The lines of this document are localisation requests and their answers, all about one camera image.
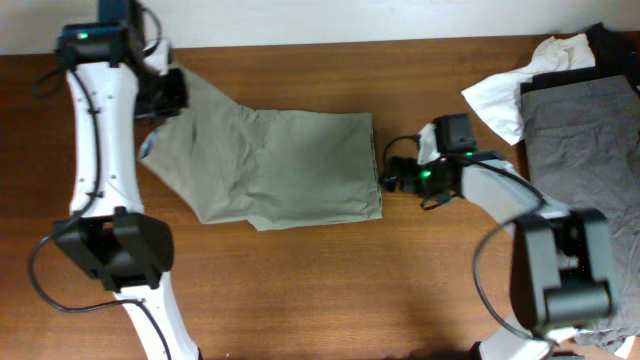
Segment khaki green shorts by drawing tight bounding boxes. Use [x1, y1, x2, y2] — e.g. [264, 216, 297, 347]
[139, 70, 383, 231]

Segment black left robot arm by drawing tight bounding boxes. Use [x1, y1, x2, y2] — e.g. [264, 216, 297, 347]
[49, 0, 202, 359]

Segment white cloth garment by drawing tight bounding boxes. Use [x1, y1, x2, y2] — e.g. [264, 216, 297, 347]
[461, 33, 596, 145]

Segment black garment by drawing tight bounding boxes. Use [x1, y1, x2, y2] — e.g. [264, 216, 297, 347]
[520, 23, 639, 94]

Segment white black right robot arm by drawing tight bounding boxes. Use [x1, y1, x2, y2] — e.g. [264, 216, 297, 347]
[379, 113, 620, 360]

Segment grey shorts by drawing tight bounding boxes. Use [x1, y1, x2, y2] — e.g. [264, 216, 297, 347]
[521, 75, 639, 353]

